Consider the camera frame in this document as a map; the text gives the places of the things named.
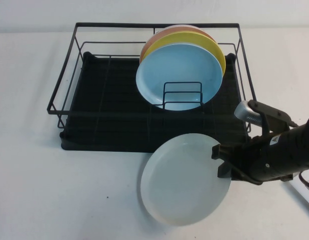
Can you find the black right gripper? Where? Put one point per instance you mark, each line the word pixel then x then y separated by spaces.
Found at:
pixel 247 160

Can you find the white round plate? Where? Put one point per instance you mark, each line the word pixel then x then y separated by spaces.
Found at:
pixel 184 180

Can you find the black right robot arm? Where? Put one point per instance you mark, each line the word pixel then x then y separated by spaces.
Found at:
pixel 287 152

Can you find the blue round plate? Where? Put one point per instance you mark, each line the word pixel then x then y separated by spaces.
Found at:
pixel 179 67

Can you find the yellow round plate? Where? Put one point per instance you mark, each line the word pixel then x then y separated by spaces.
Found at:
pixel 194 38

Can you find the orange round plate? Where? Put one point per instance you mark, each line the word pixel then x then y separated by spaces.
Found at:
pixel 169 32

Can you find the pale pink round plate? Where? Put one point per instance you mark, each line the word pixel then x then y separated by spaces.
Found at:
pixel 180 25

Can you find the white paper with QR code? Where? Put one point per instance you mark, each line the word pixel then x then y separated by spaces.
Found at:
pixel 307 197

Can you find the black plastic drip tray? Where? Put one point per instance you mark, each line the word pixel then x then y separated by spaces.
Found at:
pixel 107 140

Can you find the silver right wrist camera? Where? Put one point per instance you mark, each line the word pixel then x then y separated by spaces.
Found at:
pixel 244 110

